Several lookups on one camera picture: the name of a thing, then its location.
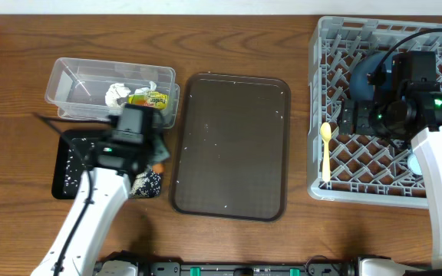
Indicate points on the dark blue plate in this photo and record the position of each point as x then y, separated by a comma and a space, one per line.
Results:
359, 87

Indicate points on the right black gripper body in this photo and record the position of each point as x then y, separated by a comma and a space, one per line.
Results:
366, 119

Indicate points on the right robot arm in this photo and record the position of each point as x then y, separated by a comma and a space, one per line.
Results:
427, 147

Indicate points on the pile of white rice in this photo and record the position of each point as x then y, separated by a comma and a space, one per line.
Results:
146, 185

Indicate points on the brown serving tray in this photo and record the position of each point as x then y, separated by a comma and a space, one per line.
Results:
232, 155

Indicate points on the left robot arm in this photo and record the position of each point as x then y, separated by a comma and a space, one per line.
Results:
102, 192

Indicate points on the yellow plastic spoon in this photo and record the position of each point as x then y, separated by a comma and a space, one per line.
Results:
326, 134

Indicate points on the grey dishwasher rack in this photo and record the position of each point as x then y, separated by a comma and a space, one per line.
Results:
364, 169

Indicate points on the light blue cup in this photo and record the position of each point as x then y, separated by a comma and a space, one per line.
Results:
413, 165

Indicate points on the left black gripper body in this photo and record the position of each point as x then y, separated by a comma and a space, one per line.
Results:
154, 148

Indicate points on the white tissue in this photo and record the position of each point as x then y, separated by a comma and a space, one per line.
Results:
118, 95

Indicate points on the carrot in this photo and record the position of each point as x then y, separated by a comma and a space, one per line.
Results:
158, 168

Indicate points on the clear plastic waste bin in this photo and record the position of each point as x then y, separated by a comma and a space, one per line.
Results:
78, 86

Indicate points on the black tray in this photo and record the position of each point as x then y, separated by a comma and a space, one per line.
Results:
63, 147

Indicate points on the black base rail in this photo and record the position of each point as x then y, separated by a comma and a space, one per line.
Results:
128, 263

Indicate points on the green yellow snack wrapper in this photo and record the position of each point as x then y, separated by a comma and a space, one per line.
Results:
152, 99

